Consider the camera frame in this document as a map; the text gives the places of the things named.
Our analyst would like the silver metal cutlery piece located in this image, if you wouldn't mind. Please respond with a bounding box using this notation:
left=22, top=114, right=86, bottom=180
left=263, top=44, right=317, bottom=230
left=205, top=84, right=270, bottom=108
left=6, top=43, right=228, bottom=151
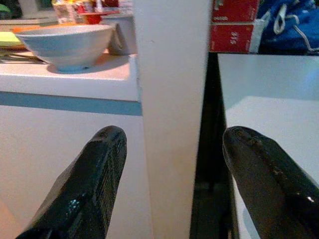
left=0, top=48, right=48, bottom=64

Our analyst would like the grey ceramic bowl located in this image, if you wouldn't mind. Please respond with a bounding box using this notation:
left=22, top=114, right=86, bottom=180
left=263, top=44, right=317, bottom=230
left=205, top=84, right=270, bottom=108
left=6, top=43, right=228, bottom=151
left=15, top=24, right=115, bottom=72

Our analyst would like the red plastic holder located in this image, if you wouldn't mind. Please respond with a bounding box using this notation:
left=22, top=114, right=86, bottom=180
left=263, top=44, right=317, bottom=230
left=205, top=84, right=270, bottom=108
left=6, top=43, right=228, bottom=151
left=77, top=4, right=121, bottom=25

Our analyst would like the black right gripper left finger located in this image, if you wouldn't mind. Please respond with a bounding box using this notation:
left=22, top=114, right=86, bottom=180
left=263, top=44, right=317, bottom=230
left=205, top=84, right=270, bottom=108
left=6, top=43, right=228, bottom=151
left=14, top=125, right=128, bottom=239

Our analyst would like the white kitchen counter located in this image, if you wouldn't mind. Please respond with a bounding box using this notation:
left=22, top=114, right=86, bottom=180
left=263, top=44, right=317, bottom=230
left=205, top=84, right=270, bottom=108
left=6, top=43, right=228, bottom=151
left=0, top=18, right=143, bottom=239

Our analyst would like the clear snack packet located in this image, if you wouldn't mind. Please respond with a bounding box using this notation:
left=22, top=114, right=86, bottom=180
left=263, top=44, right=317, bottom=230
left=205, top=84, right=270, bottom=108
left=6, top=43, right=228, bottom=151
left=51, top=0, right=83, bottom=24

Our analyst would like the grey ceramic cup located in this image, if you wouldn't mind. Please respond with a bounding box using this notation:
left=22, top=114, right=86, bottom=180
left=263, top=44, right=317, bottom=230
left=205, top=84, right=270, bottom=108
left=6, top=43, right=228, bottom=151
left=107, top=16, right=138, bottom=56

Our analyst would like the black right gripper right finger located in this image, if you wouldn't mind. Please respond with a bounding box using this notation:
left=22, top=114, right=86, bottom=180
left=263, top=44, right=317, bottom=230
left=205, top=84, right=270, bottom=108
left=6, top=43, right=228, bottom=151
left=222, top=126, right=319, bottom=239

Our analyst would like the white table with black legs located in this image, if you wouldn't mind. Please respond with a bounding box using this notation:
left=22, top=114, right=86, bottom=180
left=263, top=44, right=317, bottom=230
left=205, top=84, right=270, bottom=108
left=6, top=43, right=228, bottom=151
left=217, top=53, right=319, bottom=239

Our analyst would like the blue drawstring bag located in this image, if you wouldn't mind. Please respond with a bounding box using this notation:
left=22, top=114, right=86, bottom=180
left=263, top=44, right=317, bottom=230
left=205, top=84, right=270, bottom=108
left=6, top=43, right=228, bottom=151
left=256, top=0, right=319, bottom=55

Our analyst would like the red cardboard box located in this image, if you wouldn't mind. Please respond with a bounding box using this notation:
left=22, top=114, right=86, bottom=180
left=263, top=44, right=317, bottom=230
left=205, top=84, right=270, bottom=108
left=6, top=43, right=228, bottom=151
left=209, top=24, right=255, bottom=53
left=211, top=0, right=260, bottom=23

